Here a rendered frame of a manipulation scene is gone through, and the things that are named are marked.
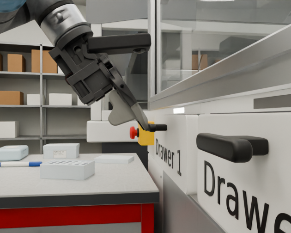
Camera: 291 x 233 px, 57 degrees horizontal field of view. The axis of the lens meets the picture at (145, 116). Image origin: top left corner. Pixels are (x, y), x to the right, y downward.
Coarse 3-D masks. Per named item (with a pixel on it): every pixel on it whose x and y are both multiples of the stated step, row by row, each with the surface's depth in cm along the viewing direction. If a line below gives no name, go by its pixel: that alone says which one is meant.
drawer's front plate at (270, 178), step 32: (224, 128) 25; (256, 128) 20; (288, 128) 16; (224, 160) 25; (256, 160) 20; (288, 160) 16; (224, 192) 25; (256, 192) 20; (288, 192) 16; (224, 224) 25; (256, 224) 20; (288, 224) 16
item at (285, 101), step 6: (276, 96) 20; (282, 96) 20; (288, 96) 19; (258, 102) 23; (264, 102) 22; (270, 102) 21; (276, 102) 20; (282, 102) 20; (288, 102) 19; (258, 108) 23; (264, 108) 22
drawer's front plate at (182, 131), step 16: (176, 128) 42; (192, 128) 36; (160, 144) 57; (176, 144) 42; (192, 144) 36; (160, 160) 57; (176, 160) 42; (192, 160) 36; (176, 176) 42; (192, 176) 36; (192, 192) 36
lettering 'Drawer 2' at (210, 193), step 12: (204, 168) 31; (204, 180) 31; (228, 204) 24; (252, 204) 20; (264, 204) 19; (252, 216) 20; (264, 216) 19; (288, 216) 16; (264, 228) 19; (276, 228) 17
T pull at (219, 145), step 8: (200, 136) 21; (208, 136) 20; (216, 136) 18; (224, 136) 18; (232, 136) 19; (240, 136) 19; (248, 136) 19; (200, 144) 21; (208, 144) 19; (216, 144) 18; (224, 144) 17; (232, 144) 16; (240, 144) 15; (248, 144) 16; (256, 144) 18; (264, 144) 18; (208, 152) 20; (216, 152) 18; (224, 152) 17; (232, 152) 16; (240, 152) 15; (248, 152) 15; (256, 152) 18; (264, 152) 18; (232, 160) 16; (240, 160) 16; (248, 160) 16
